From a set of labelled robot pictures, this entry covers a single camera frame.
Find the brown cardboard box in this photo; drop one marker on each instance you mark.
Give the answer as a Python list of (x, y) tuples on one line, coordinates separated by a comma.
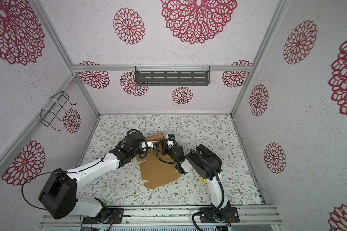
[(155, 173)]

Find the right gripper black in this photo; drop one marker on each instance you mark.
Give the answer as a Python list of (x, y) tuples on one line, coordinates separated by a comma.
[(165, 146)]

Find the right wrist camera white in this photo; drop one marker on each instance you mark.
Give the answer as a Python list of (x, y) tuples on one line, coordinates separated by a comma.
[(171, 141)]

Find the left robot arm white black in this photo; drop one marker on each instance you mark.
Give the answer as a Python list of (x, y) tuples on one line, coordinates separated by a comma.
[(60, 194)]

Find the aluminium front rail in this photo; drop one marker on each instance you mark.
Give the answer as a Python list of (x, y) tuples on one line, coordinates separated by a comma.
[(175, 215)]

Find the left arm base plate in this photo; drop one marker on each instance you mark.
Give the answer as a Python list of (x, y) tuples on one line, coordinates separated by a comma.
[(110, 216)]

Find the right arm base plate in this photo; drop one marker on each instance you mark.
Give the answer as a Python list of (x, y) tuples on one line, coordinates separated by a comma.
[(226, 215)]

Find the dark metal wall shelf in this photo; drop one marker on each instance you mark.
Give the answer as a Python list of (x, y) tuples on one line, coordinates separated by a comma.
[(172, 77)]

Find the black wire wall rack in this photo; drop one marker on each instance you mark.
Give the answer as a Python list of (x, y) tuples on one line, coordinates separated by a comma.
[(50, 113)]

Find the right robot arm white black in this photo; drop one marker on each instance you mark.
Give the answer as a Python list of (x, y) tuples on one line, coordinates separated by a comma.
[(208, 166)]

